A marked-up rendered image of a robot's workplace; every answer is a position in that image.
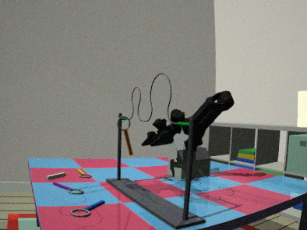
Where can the white cylinder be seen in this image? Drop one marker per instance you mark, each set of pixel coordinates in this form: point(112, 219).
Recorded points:
point(55, 175)

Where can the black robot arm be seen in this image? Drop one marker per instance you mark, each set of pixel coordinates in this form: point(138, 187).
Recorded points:
point(204, 116)

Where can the grey loop with blue handle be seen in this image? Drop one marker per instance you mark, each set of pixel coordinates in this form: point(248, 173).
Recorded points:
point(87, 209)

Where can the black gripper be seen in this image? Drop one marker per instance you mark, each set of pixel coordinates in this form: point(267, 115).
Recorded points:
point(161, 138)

